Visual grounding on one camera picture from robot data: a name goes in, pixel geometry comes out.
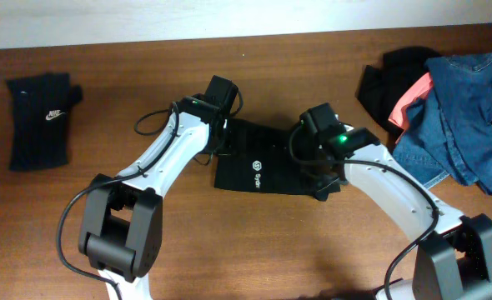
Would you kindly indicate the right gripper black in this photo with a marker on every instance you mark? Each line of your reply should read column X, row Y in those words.
column 311, row 170

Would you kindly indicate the black t-shirt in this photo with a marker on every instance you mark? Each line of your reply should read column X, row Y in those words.
column 255, row 159

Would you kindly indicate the blue denim jeans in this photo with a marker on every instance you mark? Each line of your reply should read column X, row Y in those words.
column 450, row 131

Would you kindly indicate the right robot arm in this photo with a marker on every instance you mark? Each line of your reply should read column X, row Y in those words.
column 449, row 255

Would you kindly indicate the black Nike sock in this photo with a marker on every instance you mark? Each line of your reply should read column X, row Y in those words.
column 41, row 107

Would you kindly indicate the pink paper tag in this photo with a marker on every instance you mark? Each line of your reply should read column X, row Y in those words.
column 418, row 91

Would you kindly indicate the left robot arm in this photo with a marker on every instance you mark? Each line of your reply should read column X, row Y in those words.
column 122, row 227

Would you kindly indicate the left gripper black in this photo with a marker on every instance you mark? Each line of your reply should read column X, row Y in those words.
column 219, row 139

